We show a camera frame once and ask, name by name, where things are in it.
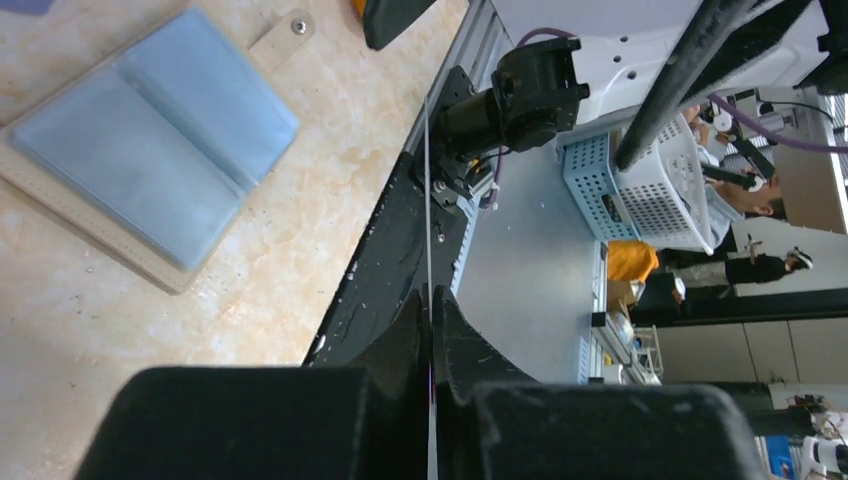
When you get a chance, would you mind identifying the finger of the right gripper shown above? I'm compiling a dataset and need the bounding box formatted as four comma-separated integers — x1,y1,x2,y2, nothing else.
360,0,435,50

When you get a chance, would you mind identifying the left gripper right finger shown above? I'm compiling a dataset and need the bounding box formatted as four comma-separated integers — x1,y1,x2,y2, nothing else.
431,286,768,479

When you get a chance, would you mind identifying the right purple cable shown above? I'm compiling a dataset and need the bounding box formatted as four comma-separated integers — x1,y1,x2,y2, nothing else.
486,26,848,210

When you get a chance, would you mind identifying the beige card holder wallet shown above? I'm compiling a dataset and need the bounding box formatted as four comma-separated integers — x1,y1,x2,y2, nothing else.
1,3,314,293

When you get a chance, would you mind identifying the person in background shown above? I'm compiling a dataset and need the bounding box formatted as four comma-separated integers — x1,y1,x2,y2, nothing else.
682,105,787,219

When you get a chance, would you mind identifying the orange cylindrical object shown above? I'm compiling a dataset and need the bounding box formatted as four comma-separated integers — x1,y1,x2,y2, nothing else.
351,0,367,19

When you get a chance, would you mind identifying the white perforated basket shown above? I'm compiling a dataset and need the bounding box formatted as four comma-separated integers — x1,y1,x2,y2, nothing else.
559,114,714,255

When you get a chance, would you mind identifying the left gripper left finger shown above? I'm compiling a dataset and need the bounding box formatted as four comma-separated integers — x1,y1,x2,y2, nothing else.
76,292,428,479

